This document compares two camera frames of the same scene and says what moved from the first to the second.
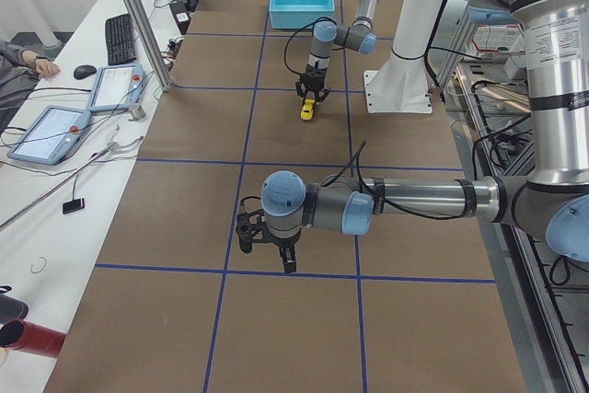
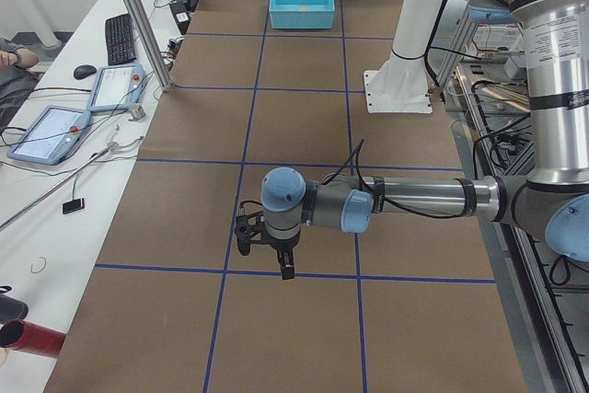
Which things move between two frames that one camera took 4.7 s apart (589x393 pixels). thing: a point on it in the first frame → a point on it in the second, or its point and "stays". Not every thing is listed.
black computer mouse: x=84 y=71 stays
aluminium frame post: x=141 y=19 stays
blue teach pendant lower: x=51 y=135 stays
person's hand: x=48 y=68 → x=6 y=59
